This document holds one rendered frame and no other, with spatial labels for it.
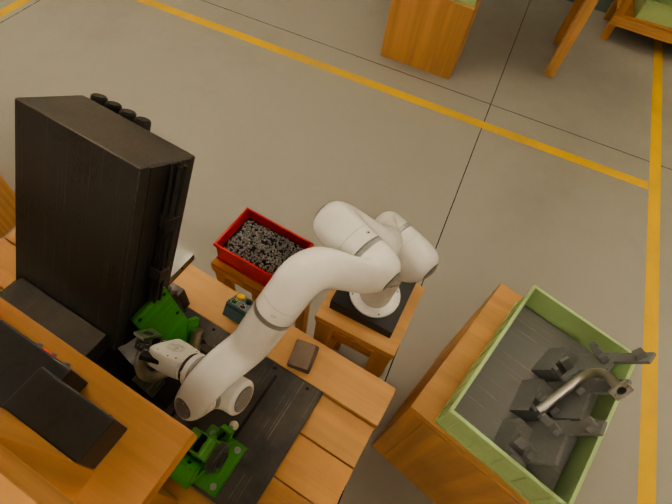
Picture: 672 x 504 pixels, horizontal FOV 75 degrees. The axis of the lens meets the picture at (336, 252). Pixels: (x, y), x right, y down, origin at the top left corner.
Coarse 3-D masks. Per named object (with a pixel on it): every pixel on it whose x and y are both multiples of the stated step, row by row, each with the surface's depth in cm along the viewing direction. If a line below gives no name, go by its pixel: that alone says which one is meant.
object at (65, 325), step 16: (16, 288) 114; (32, 288) 115; (16, 304) 112; (32, 304) 112; (48, 304) 113; (48, 320) 111; (64, 320) 111; (80, 320) 111; (64, 336) 109; (80, 336) 109; (96, 336) 110; (80, 352) 107; (96, 352) 110; (112, 352) 116; (112, 368) 120; (128, 368) 128; (128, 384) 133
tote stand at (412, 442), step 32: (480, 320) 174; (448, 352) 177; (480, 352) 167; (448, 384) 159; (416, 416) 155; (384, 448) 207; (416, 448) 177; (448, 448) 154; (416, 480) 205; (448, 480) 175; (480, 480) 153
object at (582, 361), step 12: (552, 348) 163; (564, 348) 158; (540, 360) 160; (552, 360) 155; (576, 360) 156; (588, 360) 152; (612, 360) 144; (624, 360) 140; (636, 360) 136; (648, 360) 133; (540, 372) 156; (552, 372) 151; (564, 372) 153
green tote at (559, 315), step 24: (552, 312) 167; (576, 336) 167; (600, 336) 159; (480, 360) 155; (600, 408) 150; (456, 432) 144; (480, 432) 134; (480, 456) 144; (504, 456) 131; (576, 456) 141; (504, 480) 143; (528, 480) 131; (576, 480) 131
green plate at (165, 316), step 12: (168, 300) 118; (144, 312) 112; (156, 312) 115; (168, 312) 119; (180, 312) 124; (144, 324) 113; (156, 324) 117; (168, 324) 121; (180, 324) 125; (168, 336) 122; (180, 336) 127
